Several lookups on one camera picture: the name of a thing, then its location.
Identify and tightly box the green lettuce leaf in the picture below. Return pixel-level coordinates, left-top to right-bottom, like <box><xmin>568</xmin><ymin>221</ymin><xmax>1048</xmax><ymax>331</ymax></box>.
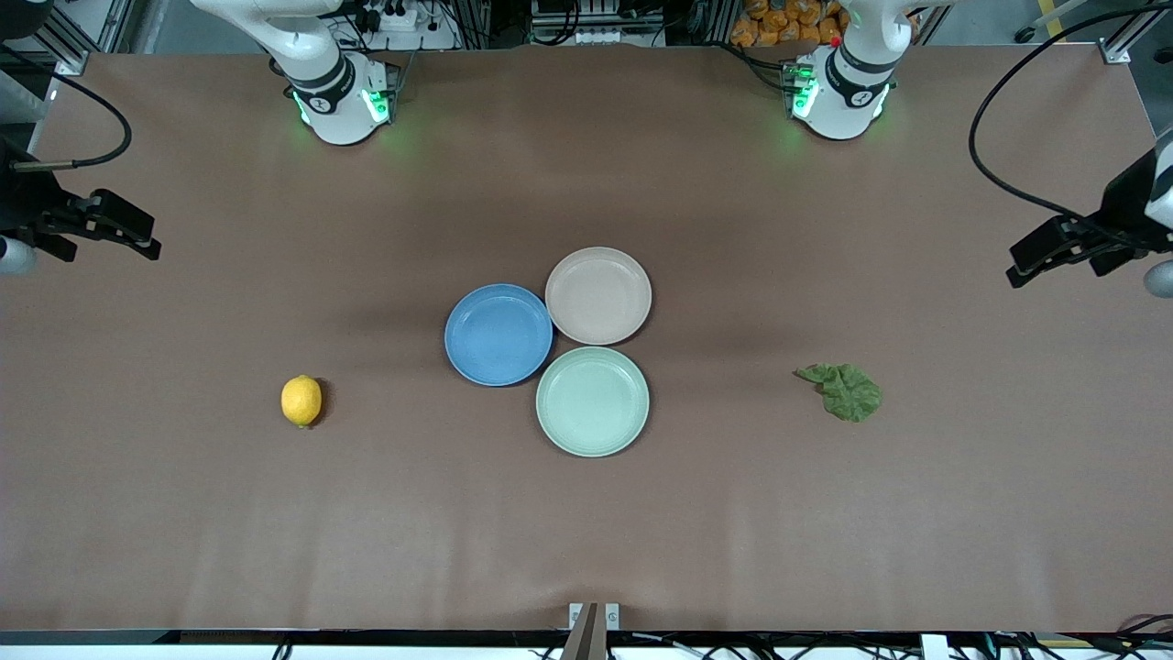
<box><xmin>794</xmin><ymin>363</ymin><xmax>882</xmax><ymax>424</ymax></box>

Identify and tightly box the yellow lemon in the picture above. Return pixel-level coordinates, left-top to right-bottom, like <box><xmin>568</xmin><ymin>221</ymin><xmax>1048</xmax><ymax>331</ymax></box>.
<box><xmin>280</xmin><ymin>375</ymin><xmax>323</xmax><ymax>428</ymax></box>

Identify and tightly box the white power strip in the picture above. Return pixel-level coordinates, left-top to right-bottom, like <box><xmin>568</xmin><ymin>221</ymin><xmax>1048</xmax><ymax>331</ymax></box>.
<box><xmin>353</xmin><ymin>0</ymin><xmax>424</xmax><ymax>33</ymax></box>

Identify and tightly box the bag of orange items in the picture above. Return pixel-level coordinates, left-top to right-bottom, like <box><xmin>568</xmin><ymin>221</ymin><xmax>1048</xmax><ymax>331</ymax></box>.
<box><xmin>730</xmin><ymin>0</ymin><xmax>849</xmax><ymax>49</ymax></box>

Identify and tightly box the blue plate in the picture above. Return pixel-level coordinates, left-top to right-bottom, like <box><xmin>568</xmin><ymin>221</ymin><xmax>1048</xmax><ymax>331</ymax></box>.
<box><xmin>444</xmin><ymin>283</ymin><xmax>554</xmax><ymax>387</ymax></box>

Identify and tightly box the beige plate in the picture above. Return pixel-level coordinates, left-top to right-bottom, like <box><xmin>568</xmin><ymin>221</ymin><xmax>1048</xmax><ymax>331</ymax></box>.
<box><xmin>545</xmin><ymin>247</ymin><xmax>652</xmax><ymax>347</ymax></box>

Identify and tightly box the light green plate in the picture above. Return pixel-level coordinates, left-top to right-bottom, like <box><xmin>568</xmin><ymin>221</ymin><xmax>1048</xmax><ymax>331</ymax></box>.
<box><xmin>536</xmin><ymin>346</ymin><xmax>650</xmax><ymax>457</ymax></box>

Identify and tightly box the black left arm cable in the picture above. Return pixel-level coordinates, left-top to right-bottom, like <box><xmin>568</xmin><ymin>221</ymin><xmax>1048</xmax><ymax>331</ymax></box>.
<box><xmin>969</xmin><ymin>5</ymin><xmax>1173</xmax><ymax>253</ymax></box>

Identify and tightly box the aluminium frame post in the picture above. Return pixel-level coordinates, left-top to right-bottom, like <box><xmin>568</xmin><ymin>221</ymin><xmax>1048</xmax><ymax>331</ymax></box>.
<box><xmin>27</xmin><ymin>0</ymin><xmax>138</xmax><ymax>76</ymax></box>
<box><xmin>1104</xmin><ymin>0</ymin><xmax>1173</xmax><ymax>65</ymax></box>

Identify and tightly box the metal table edge bracket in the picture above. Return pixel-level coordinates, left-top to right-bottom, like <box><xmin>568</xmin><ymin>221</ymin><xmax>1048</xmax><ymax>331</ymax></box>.
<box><xmin>568</xmin><ymin>602</ymin><xmax>620</xmax><ymax>660</ymax></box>

